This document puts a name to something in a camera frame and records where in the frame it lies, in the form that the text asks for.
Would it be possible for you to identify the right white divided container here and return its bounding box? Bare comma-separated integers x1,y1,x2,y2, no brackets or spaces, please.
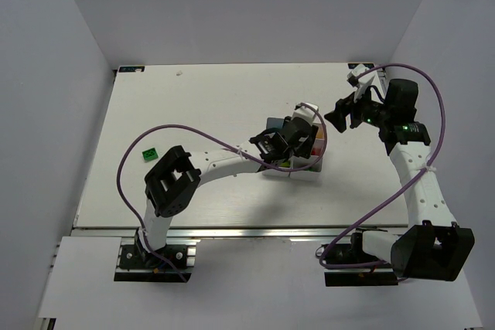
289,124,326,182

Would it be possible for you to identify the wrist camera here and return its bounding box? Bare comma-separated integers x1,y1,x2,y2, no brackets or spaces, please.
346,63,376,103
292,103,319,125

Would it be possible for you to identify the dark green lego brick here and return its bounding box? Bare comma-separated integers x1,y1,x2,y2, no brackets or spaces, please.
142,148,159,162

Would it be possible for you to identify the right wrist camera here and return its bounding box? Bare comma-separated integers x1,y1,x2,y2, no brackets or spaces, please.
346,63,376,103

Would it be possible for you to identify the aluminium rail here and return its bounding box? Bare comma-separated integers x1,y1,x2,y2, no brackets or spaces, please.
69,225,411,246

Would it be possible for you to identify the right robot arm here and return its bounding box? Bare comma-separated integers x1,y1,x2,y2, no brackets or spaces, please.
320,79,475,281

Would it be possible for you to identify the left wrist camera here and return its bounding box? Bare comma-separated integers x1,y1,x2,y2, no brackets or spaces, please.
292,103,319,125

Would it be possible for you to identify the left blue corner label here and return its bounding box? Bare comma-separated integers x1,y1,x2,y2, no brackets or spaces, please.
118,66,145,73

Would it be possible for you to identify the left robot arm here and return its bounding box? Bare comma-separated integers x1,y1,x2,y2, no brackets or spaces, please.
138,113,318,253

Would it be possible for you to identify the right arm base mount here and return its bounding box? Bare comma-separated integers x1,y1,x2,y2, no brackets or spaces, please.
324,243,401,287

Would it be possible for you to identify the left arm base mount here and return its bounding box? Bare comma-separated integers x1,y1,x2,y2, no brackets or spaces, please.
114,239,196,284

